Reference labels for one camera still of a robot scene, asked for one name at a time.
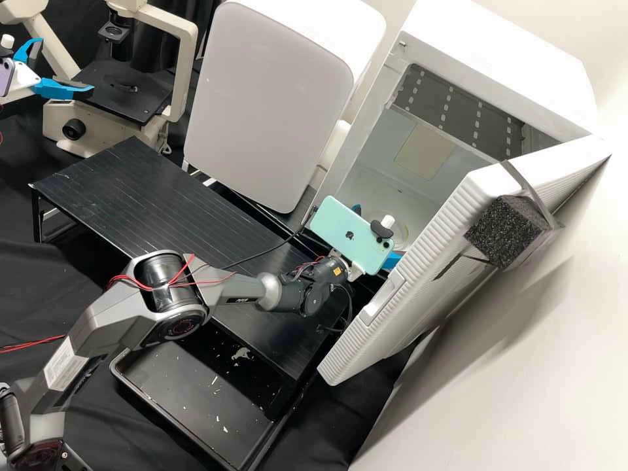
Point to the right wrist camera phone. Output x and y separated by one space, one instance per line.
348 230

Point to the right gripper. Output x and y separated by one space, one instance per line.
355 272

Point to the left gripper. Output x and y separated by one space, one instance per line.
24 78

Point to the black tray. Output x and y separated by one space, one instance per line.
196 402

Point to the petri dish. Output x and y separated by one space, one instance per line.
405 236

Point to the incubator door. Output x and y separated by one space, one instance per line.
432 275

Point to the wrist camera phone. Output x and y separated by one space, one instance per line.
5 73
348 230

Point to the white box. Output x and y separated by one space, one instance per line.
275 98

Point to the left wrist camera phone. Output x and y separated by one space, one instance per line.
5 73

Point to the cream microscope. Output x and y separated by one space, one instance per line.
181 39

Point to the black platform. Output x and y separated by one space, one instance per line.
147 211
245 206

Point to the white incubator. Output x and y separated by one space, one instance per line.
490 49

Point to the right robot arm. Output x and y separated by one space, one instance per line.
122 309

